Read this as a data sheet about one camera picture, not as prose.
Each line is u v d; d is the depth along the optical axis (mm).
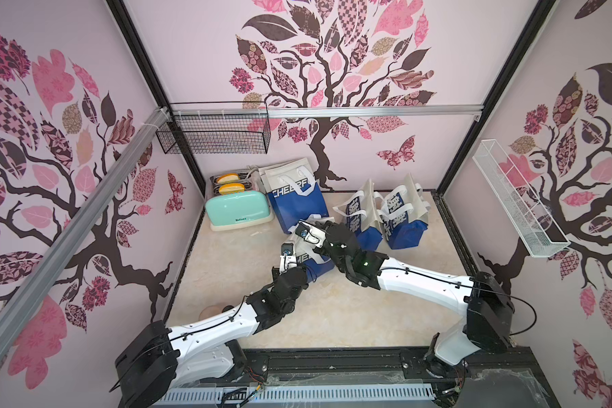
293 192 970
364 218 844
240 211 988
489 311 421
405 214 899
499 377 715
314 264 802
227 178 995
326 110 928
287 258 661
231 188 950
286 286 575
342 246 551
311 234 632
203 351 467
